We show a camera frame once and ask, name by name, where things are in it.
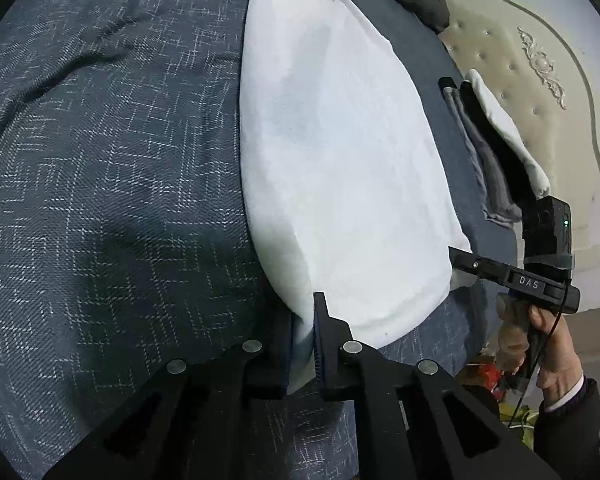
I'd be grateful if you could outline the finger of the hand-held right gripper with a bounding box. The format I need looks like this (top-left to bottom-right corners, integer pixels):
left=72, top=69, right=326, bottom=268
left=447, top=246, right=508, bottom=287

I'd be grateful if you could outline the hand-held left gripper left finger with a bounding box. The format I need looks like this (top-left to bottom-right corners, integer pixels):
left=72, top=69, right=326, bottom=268
left=42, top=307, right=296, bottom=480

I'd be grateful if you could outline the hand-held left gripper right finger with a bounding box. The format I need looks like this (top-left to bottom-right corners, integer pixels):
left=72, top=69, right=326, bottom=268
left=312, top=291, right=561, bottom=480

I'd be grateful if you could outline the white shirt with black trim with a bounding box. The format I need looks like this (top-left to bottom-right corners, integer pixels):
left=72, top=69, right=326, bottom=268
left=237, top=0, right=473, bottom=396

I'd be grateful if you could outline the person's right forearm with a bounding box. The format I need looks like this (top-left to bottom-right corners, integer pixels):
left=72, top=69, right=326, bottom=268
left=532, top=377, right=600, bottom=480

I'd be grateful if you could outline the person's right hand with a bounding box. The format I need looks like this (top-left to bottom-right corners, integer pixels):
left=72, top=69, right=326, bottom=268
left=496, top=291, right=586, bottom=414

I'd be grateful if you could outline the white folded garment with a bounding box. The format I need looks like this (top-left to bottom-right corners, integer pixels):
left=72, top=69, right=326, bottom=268
left=462, top=69, right=551, bottom=198

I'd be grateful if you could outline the pile of colourful clutter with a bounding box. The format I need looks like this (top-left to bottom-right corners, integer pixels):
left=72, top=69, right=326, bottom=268
left=457, top=342, right=537, bottom=443

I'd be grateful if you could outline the cream tufted headboard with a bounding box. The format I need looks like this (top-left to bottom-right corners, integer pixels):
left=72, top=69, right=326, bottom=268
left=410, top=0, right=600, bottom=311

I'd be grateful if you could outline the blue bed cover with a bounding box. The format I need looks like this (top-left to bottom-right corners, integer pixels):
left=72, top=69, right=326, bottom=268
left=0, top=0, right=523, bottom=480

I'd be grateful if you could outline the black cable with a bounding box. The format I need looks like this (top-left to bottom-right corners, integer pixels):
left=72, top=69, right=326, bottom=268
left=507, top=280, right=570, bottom=428

